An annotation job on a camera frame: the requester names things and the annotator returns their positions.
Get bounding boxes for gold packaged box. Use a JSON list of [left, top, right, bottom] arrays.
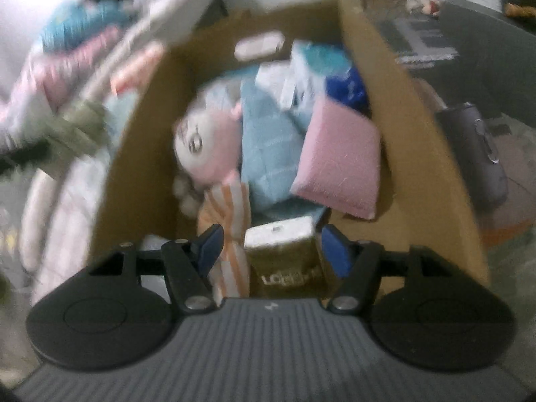
[[244, 216, 330, 299]]

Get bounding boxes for pink grey floral quilt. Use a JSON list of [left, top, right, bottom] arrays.
[[1, 24, 123, 151]]

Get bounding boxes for red pink tissue pack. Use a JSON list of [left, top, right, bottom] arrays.
[[110, 41, 166, 96]]

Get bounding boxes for green white patterned cloth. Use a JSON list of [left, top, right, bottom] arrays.
[[41, 99, 109, 180]]

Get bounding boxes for blue white package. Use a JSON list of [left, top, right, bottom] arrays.
[[255, 40, 370, 127]]

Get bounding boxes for teal garment on bed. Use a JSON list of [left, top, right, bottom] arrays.
[[40, 0, 134, 54]]

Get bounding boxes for keyboard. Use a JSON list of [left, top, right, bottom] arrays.
[[376, 17, 459, 69]]

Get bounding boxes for orange striped white cloth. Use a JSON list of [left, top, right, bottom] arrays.
[[197, 181, 252, 304]]

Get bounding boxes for large cardboard box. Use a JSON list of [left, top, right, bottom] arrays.
[[89, 0, 489, 298]]

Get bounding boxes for white pink plush toy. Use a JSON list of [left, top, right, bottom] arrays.
[[173, 80, 243, 219]]

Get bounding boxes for white fringed blanket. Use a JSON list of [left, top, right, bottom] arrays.
[[18, 0, 202, 303]]

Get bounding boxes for light blue towel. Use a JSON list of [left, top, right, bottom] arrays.
[[241, 80, 304, 213]]

